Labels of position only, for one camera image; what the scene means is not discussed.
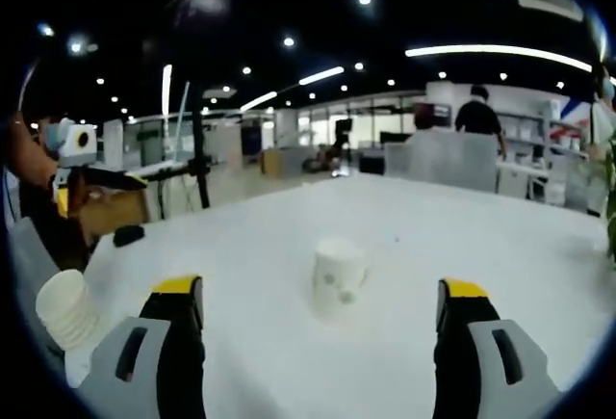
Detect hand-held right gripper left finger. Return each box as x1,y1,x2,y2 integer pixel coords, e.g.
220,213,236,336
76,274,207,419

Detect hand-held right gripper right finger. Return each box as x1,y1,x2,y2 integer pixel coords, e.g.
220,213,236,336
432,277,564,419

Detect stack of paper cups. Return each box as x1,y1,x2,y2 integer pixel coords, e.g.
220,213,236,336
36,269,101,351

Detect printed white paper cup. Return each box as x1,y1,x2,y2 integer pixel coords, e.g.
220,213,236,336
312,238,368,323

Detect wooden cabinet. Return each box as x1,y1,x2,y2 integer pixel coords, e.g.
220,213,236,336
76,187,151,245

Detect black oval object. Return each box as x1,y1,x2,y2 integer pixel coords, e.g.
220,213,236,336
113,224,145,248

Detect black tripod stand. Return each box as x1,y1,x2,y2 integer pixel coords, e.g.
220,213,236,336
185,79,213,209

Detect white table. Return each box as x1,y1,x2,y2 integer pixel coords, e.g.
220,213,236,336
64,172,616,419

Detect wide grey chair back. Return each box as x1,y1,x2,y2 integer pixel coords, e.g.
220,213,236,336
384,129,499,194

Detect green potted plant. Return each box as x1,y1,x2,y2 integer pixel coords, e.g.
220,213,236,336
584,129,616,261

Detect curved ceiling light strip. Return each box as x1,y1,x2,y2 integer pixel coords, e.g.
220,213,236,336
404,44,593,73

